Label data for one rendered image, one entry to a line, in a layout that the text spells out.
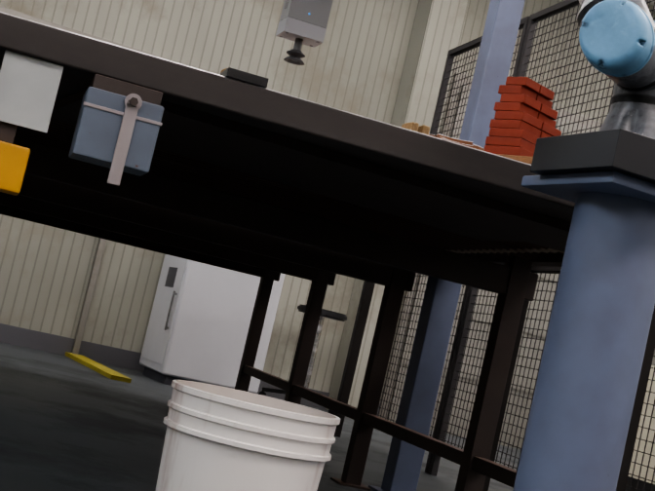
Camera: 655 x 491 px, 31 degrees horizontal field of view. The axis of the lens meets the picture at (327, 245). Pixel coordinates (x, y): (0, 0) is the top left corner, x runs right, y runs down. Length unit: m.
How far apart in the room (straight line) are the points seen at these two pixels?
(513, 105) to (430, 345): 1.33
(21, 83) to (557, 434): 1.09
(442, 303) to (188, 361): 3.43
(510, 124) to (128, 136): 1.45
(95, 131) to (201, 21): 6.46
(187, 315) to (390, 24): 2.88
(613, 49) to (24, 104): 0.99
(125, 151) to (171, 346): 5.47
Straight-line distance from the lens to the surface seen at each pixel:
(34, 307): 8.18
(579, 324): 2.08
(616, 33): 2.05
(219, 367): 7.65
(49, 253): 8.18
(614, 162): 1.98
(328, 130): 2.21
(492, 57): 4.52
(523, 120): 3.28
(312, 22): 2.43
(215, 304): 7.60
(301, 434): 2.00
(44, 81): 2.14
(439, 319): 4.39
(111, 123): 2.11
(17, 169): 2.09
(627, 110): 2.16
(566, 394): 2.08
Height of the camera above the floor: 0.50
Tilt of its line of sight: 4 degrees up
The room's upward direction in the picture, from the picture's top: 13 degrees clockwise
